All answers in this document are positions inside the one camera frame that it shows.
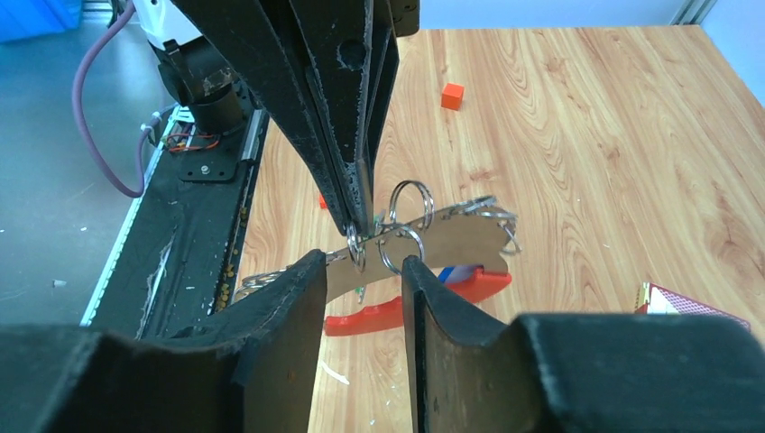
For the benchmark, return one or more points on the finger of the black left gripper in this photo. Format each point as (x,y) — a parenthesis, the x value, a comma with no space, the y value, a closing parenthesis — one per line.
(259,40)
(353,59)

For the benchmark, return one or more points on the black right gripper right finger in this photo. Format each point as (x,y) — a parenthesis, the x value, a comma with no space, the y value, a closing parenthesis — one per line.
(561,372)

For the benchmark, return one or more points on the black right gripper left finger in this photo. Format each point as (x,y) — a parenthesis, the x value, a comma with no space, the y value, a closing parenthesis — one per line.
(248,368)

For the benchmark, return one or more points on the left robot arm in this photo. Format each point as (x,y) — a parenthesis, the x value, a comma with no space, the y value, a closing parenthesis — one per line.
(199,78)

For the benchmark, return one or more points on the small orange object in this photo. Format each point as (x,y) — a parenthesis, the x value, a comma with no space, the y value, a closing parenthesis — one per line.
(452,96)

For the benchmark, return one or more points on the playing card box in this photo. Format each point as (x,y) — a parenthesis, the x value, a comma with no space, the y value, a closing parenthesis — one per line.
(655,299)

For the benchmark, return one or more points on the blue key tag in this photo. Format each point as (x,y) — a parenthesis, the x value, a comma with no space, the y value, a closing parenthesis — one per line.
(457,274)

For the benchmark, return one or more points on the blue plastic bin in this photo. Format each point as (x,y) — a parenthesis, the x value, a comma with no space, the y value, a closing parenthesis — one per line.
(24,19)

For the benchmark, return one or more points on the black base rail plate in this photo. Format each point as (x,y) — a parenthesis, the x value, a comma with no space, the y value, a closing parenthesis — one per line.
(177,250)

